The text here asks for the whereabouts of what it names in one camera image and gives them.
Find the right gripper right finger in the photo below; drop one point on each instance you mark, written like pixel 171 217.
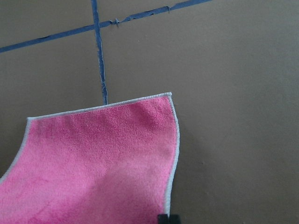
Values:
pixel 174 219

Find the pink and grey towel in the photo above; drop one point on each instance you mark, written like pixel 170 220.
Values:
pixel 112 164

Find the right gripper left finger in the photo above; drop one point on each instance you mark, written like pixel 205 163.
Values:
pixel 163 219

